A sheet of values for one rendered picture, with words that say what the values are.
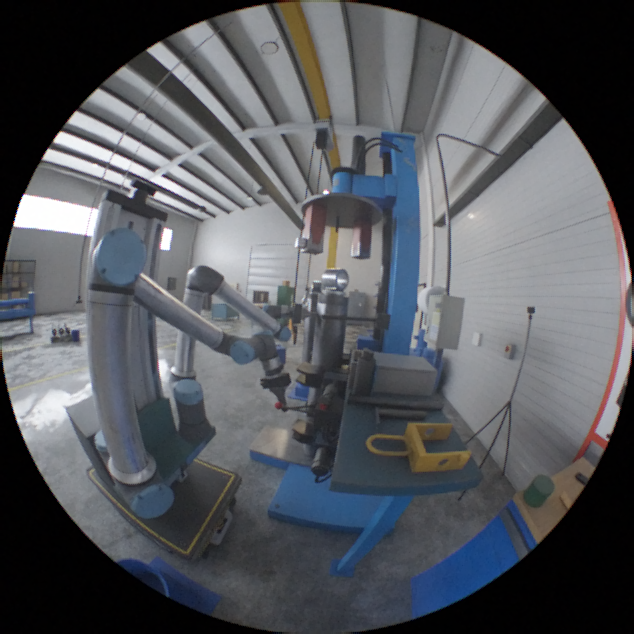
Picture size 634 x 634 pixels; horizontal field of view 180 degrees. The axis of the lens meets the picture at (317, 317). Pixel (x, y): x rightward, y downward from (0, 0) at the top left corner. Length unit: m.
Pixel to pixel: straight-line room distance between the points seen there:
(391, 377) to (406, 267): 0.70
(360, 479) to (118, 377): 0.57
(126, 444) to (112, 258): 0.39
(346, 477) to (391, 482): 0.11
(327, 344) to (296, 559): 1.45
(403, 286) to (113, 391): 1.37
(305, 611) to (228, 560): 0.52
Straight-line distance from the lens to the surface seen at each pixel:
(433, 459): 0.56
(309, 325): 2.67
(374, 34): 5.87
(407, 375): 0.93
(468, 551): 1.10
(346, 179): 1.56
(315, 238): 1.29
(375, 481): 0.52
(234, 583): 1.49
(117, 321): 0.46
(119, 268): 0.44
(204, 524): 1.28
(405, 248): 1.34
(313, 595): 1.47
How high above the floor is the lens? 1.46
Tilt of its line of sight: 6 degrees down
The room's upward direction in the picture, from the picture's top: 6 degrees clockwise
